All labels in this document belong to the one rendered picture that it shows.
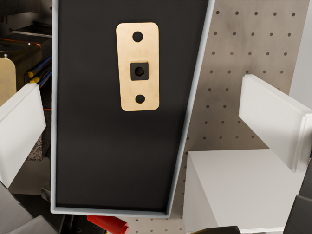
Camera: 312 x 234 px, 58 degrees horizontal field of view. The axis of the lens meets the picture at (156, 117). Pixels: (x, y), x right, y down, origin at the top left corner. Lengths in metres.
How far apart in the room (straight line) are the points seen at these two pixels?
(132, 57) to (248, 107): 0.13
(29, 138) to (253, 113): 0.13
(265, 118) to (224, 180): 0.59
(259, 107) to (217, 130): 0.68
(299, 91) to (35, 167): 1.56
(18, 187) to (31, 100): 0.29
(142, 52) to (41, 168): 0.24
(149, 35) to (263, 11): 0.57
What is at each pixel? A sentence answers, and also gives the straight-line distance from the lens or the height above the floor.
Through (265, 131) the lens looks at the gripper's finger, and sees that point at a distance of 0.17.
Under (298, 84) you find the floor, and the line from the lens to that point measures 1.77.
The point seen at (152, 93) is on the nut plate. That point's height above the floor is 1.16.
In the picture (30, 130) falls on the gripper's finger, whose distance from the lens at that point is 0.17.
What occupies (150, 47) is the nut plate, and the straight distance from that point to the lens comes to 0.27.
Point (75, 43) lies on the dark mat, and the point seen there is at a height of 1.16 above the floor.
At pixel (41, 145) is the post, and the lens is 0.39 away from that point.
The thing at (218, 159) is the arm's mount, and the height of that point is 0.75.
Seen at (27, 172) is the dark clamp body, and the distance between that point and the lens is 0.44.
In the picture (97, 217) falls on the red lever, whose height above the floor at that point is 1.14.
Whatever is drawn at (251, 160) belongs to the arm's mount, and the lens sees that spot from 0.86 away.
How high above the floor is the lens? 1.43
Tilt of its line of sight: 66 degrees down
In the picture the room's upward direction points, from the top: 165 degrees clockwise
